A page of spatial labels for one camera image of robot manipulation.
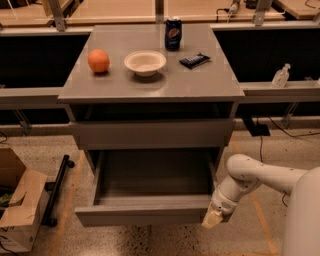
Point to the white paper bowl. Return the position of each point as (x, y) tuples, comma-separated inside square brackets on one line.
[(145, 63)]

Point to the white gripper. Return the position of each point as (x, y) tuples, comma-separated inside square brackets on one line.
[(221, 203)]

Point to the dark snack bar packet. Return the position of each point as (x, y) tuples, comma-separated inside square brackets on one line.
[(195, 60)]

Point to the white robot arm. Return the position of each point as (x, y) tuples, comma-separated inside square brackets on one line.
[(302, 187)]

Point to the brown cardboard box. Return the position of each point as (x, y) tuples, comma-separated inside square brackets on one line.
[(21, 219)]

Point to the blue pepsi can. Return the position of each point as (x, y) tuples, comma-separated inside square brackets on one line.
[(173, 33)]

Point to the grey drawer cabinet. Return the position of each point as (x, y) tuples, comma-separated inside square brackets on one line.
[(208, 91)]

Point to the clear hand sanitizer bottle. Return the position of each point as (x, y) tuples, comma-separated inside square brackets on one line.
[(281, 76)]

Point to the grey metal rail frame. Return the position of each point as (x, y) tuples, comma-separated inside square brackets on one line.
[(35, 67)]

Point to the grey drawer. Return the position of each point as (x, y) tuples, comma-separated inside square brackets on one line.
[(152, 134), (150, 187)]

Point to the black floor socket box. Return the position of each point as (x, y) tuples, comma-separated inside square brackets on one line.
[(255, 128)]

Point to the grey top drawer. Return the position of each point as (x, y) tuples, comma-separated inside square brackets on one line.
[(152, 134)]

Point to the black metal stand leg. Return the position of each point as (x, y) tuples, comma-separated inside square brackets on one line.
[(53, 189)]

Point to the orange fruit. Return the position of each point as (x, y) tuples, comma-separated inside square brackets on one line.
[(98, 61)]

